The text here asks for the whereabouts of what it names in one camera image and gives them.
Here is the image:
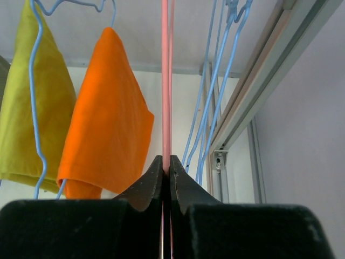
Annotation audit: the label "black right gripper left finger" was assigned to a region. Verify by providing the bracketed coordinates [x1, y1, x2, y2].
[114, 155, 163, 212]

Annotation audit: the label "blue hanger under orange trousers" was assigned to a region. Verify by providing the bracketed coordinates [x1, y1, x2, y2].
[32, 0, 117, 200]

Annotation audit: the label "blue hanger under yellow trousers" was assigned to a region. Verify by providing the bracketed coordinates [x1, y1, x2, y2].
[28, 0, 47, 199]

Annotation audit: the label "orange trousers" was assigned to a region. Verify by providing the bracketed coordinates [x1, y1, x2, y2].
[57, 27, 154, 199]

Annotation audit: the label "empty blue wire hanger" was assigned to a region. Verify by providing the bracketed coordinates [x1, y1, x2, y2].
[182, 1, 252, 173]

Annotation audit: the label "right aluminium frame post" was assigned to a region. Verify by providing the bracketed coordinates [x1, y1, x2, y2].
[208, 0, 342, 203]

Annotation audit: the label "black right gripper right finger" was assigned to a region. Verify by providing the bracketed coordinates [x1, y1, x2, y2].
[169, 155, 222, 215]

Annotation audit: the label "yellow-green trousers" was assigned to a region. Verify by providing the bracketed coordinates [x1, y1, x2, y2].
[1, 1, 76, 193]

